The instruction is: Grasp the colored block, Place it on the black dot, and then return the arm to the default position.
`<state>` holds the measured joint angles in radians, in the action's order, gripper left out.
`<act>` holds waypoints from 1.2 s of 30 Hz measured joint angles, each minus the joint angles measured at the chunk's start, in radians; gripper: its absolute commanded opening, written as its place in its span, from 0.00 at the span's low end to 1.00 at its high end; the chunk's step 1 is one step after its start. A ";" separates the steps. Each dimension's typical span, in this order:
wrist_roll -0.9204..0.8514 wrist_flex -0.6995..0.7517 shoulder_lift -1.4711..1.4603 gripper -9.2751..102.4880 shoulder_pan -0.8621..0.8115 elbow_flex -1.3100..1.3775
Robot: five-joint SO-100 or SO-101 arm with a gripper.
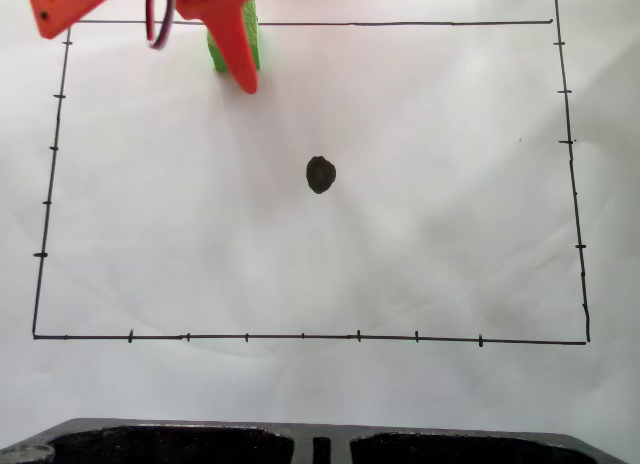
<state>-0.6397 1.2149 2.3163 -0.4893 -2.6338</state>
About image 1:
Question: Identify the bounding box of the white paper sheet with drawn rectangle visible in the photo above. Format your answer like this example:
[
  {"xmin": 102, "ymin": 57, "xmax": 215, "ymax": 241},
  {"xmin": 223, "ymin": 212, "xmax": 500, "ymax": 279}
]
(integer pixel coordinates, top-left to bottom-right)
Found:
[{"xmin": 0, "ymin": 0, "xmax": 640, "ymax": 448}]

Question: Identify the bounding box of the green textured foam block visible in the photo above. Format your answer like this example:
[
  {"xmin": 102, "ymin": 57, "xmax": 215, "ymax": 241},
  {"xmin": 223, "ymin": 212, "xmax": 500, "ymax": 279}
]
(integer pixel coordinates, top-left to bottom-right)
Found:
[{"xmin": 205, "ymin": 0, "xmax": 263, "ymax": 74}]

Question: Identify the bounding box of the black foam tray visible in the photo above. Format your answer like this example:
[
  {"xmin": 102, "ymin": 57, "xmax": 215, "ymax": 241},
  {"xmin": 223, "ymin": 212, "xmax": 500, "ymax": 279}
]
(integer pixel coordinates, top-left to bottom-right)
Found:
[{"xmin": 0, "ymin": 417, "xmax": 640, "ymax": 464}]

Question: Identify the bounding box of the black dot mark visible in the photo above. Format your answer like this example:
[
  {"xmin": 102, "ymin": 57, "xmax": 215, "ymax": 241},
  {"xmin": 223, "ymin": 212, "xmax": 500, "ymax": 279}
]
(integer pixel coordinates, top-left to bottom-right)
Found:
[{"xmin": 305, "ymin": 155, "xmax": 337, "ymax": 195}]

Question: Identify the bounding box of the red and black cable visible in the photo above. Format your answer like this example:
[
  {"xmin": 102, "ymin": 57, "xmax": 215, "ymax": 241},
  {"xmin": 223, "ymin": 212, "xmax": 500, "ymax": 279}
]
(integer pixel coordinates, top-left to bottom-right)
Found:
[{"xmin": 145, "ymin": 0, "xmax": 178, "ymax": 51}]

